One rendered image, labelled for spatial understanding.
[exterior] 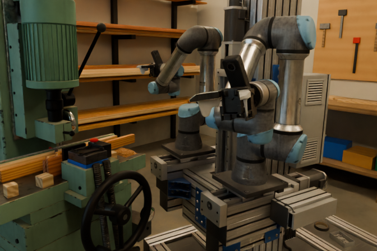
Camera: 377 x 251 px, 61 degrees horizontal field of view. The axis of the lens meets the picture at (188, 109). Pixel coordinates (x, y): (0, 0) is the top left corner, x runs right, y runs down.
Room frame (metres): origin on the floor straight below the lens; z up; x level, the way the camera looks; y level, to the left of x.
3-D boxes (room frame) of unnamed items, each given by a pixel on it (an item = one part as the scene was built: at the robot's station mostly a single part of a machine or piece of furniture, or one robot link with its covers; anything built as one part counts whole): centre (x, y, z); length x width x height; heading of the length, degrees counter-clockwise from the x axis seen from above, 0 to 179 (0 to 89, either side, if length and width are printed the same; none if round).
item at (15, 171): (1.22, 0.44, 0.92); 0.60 x 0.02 x 0.04; 144
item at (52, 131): (1.16, 0.51, 1.03); 0.14 x 0.07 x 0.09; 54
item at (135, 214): (1.28, 0.22, 0.58); 0.12 x 0.08 x 0.08; 54
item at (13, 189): (0.89, 0.52, 0.92); 0.03 x 0.03 x 0.04; 49
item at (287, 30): (1.17, -0.37, 1.19); 0.15 x 0.12 x 0.55; 57
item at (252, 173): (1.25, -0.26, 0.87); 0.15 x 0.15 x 0.10
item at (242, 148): (1.24, -0.26, 0.98); 0.13 x 0.12 x 0.14; 57
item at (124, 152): (1.30, 0.27, 0.91); 0.10 x 0.07 x 0.02; 54
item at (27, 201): (1.09, 0.40, 0.87); 0.61 x 0.30 x 0.06; 144
